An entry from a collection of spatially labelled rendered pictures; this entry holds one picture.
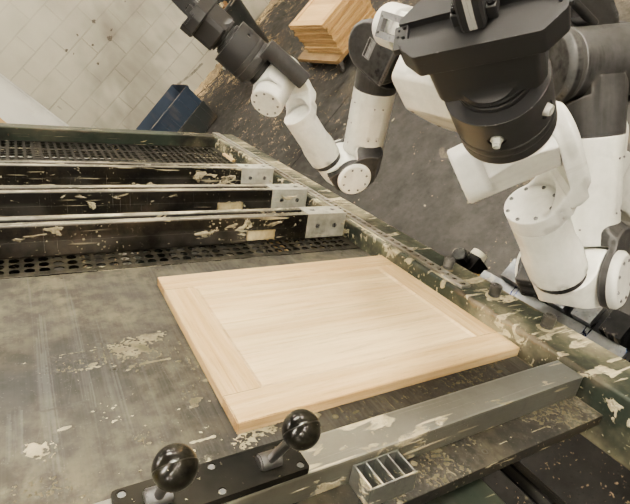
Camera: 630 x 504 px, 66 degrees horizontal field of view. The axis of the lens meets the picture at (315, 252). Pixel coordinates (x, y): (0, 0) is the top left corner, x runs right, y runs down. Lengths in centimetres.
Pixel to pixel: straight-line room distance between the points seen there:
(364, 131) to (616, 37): 52
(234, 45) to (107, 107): 493
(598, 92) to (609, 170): 10
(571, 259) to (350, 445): 35
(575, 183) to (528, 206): 6
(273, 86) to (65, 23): 490
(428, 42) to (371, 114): 66
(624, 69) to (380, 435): 54
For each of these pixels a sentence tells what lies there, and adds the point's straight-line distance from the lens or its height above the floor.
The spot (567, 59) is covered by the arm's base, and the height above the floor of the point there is 136.
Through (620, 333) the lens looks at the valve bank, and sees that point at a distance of 113.
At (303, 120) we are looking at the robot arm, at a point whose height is 131.
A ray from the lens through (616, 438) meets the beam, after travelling 96.
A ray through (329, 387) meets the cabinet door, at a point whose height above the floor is 121.
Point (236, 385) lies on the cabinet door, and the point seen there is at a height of 131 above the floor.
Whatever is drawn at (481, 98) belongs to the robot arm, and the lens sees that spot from 43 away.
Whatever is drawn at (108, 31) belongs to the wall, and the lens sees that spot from 585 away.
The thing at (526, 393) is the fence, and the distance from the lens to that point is 84.
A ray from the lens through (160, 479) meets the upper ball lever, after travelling 44.
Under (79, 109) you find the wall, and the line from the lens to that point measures 582.
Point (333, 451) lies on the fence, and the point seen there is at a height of 128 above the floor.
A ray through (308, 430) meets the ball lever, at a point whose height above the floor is 142.
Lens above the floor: 178
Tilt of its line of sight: 39 degrees down
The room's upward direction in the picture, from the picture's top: 48 degrees counter-clockwise
